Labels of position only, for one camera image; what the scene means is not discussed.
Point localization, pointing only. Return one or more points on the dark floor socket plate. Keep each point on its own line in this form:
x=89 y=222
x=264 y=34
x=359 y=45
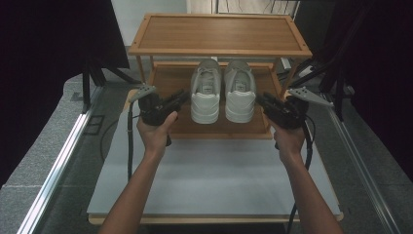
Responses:
x=94 y=124

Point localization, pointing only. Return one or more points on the black curtain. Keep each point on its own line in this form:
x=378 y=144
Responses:
x=386 y=81
x=39 y=65

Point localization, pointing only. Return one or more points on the black metal stand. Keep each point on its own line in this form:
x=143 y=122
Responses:
x=339 y=81
x=86 y=87

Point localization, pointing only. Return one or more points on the wooden three-tier shoe rack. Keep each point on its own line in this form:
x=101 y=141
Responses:
x=217 y=35

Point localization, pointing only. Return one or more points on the aluminium floor rail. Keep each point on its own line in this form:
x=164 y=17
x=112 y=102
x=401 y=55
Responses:
x=58 y=165
x=360 y=165

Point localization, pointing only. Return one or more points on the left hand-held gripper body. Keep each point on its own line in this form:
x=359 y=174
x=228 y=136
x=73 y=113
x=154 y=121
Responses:
x=152 y=109

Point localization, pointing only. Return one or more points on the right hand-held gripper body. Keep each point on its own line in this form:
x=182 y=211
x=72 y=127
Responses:
x=289 y=113

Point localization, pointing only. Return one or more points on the white sneaker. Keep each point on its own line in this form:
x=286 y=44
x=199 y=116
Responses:
x=205 y=104
x=240 y=104

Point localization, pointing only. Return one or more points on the white power strip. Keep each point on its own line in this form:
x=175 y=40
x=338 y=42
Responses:
x=305 y=71

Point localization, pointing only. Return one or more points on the person's right hand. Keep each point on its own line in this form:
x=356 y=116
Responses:
x=289 y=141

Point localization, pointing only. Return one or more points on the person's left hand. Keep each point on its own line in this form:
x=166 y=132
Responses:
x=156 y=136

